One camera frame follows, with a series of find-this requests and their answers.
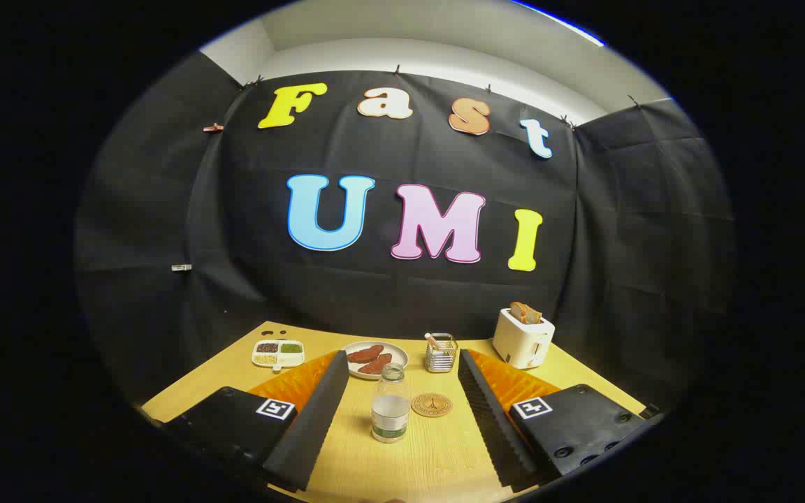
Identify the white toaster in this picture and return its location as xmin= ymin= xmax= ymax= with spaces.
xmin=492 ymin=308 xmax=556 ymax=370

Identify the metal wire basket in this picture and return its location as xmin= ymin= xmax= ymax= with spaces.
xmin=425 ymin=334 xmax=458 ymax=374

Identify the wooden table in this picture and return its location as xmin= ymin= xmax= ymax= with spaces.
xmin=140 ymin=321 xmax=655 ymax=503

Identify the round cork coaster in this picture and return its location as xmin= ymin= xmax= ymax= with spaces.
xmin=411 ymin=393 xmax=453 ymax=418

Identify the white divided condiment tray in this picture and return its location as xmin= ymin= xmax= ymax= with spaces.
xmin=252 ymin=340 xmax=305 ymax=372

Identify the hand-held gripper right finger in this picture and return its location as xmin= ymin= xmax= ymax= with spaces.
xmin=457 ymin=348 xmax=662 ymax=490

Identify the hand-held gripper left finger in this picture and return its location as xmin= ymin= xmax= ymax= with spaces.
xmin=158 ymin=349 xmax=351 ymax=493

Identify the clear plastic juice bottle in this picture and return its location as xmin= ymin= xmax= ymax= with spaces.
xmin=371 ymin=363 xmax=411 ymax=444

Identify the white round plate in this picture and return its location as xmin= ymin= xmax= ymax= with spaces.
xmin=342 ymin=341 xmax=409 ymax=380

